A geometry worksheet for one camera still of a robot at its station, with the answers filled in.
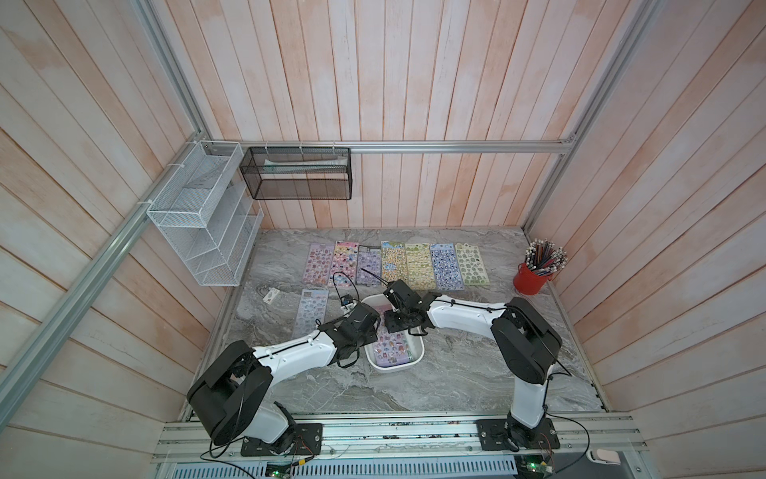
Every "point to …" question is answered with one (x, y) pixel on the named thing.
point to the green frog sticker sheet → (474, 271)
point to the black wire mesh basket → (299, 173)
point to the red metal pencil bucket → (528, 281)
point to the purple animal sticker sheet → (394, 347)
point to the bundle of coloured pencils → (544, 258)
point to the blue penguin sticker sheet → (448, 270)
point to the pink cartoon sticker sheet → (343, 267)
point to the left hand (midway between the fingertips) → (368, 333)
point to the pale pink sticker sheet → (318, 262)
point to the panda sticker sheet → (393, 261)
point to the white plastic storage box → (418, 342)
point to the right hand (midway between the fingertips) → (390, 321)
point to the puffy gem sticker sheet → (369, 257)
